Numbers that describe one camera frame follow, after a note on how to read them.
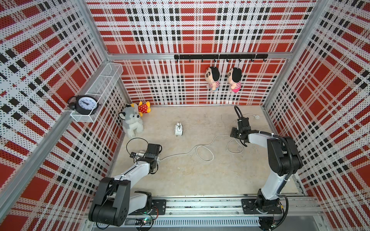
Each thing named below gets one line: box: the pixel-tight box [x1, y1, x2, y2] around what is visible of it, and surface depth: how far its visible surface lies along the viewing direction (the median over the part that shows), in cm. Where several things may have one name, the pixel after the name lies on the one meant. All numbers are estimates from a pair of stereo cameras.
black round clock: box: [67, 95, 102, 116], surface depth 65 cm
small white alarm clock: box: [174, 121, 184, 137], surface depth 99 cm
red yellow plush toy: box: [138, 101, 152, 117], surface depth 116 cm
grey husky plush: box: [118, 103, 145, 138], surface depth 95 cm
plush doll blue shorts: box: [204, 66, 221, 91], surface depth 96 cm
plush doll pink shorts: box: [227, 67, 243, 93], surface depth 97 cm
